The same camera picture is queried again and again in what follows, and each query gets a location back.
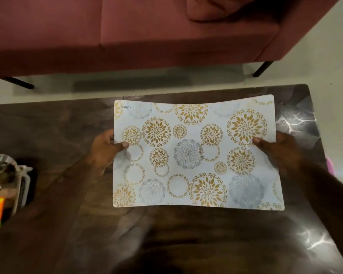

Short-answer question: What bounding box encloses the steel bowl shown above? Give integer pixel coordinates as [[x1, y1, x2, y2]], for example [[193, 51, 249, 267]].
[[0, 154, 19, 183]]

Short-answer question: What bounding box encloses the person's left hand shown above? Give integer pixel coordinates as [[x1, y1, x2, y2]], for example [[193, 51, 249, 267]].
[[87, 129, 130, 177]]

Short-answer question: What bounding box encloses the person's right hand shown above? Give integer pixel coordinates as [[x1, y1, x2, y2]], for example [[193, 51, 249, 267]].
[[252, 131, 310, 178]]

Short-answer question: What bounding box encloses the pink object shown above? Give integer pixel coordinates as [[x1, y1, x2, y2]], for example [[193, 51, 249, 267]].
[[325, 155, 335, 177]]

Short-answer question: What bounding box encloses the red fabric sofa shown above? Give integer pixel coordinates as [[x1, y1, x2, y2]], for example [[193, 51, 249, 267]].
[[0, 0, 343, 79]]

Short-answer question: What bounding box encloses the red sofa cushion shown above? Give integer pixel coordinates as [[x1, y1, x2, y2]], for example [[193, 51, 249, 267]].
[[186, 0, 260, 22]]

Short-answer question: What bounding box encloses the white floral patterned placemat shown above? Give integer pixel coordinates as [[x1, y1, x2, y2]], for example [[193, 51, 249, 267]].
[[113, 94, 285, 211]]

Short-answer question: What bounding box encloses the person's right forearm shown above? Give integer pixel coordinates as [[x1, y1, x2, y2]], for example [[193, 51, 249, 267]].
[[286, 161, 343, 263]]

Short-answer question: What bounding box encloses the black sofa leg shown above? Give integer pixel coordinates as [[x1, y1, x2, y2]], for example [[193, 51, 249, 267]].
[[252, 61, 274, 77], [0, 77, 35, 90]]

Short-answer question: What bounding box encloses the person's left forearm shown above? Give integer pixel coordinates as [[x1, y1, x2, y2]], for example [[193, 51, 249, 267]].
[[0, 157, 103, 274]]

